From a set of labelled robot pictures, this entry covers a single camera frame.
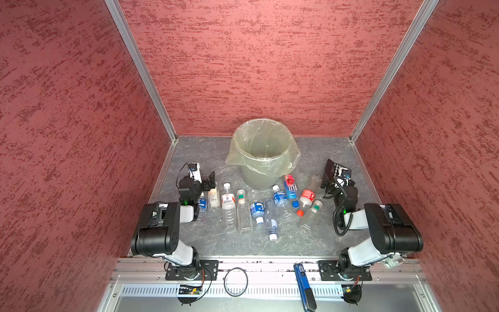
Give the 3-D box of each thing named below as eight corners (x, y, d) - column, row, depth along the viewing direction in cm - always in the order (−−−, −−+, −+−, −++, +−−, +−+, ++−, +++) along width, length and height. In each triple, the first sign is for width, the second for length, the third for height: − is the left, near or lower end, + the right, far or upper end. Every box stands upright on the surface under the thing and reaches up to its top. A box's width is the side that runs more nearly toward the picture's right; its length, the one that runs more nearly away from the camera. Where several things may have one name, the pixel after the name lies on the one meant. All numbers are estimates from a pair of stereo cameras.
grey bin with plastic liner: (232, 197, 96) (226, 164, 75) (236, 155, 114) (232, 119, 92) (290, 197, 97) (302, 164, 75) (285, 156, 114) (293, 119, 92)
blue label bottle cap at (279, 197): (273, 206, 92) (274, 202, 89) (272, 189, 99) (273, 184, 95) (287, 207, 92) (288, 202, 89) (285, 189, 99) (286, 184, 95)
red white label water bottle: (224, 232, 85) (222, 228, 81) (221, 188, 99) (220, 183, 95) (238, 230, 86) (237, 226, 82) (234, 186, 100) (233, 181, 96)
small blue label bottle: (258, 226, 87) (258, 221, 82) (249, 209, 92) (249, 204, 87) (269, 220, 89) (270, 215, 84) (260, 204, 94) (260, 199, 89)
